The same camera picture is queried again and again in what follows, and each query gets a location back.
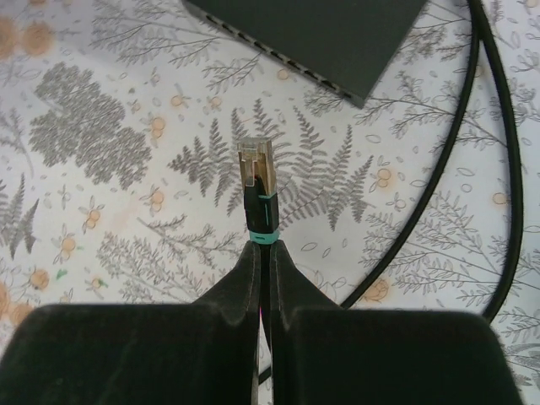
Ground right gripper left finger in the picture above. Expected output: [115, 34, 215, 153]
[1, 242, 262, 404]

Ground black ethernet cable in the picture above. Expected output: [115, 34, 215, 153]
[237, 0, 524, 405]

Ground black network switch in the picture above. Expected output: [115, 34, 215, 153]
[183, 0, 427, 107]

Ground floral patterned table mat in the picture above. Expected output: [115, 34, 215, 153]
[1, 1, 539, 404]

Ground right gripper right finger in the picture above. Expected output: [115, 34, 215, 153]
[268, 243, 521, 405]

